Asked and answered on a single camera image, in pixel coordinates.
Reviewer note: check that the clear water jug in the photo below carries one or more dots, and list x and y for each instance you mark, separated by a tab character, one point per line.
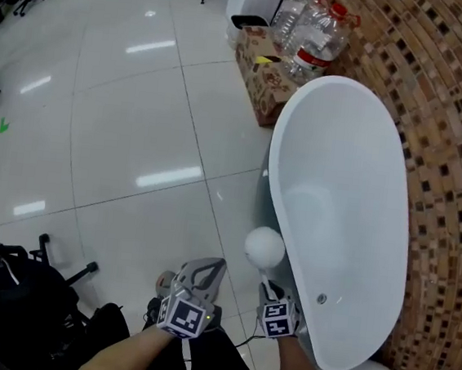
316	41
292	14

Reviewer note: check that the person's black trousers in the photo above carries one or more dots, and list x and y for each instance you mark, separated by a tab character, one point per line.
212	367

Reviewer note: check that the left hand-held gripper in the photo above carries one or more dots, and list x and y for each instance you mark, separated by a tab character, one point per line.
184	317

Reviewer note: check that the black-rimmed waste bin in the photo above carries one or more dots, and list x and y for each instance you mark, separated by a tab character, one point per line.
240	23

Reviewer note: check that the white and green bathtub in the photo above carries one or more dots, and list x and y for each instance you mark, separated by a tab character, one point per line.
337	191

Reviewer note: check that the white round-headed brush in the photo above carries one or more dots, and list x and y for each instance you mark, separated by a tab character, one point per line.
264	247

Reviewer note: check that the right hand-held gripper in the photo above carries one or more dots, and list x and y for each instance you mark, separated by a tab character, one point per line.
280	321

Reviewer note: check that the printed cardboard box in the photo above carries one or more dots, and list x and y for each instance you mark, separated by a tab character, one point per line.
262	80

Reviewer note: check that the person's left forearm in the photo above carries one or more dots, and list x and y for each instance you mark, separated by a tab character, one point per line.
122	357

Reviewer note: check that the person's left shoe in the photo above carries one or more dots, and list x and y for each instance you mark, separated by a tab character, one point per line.
165	282

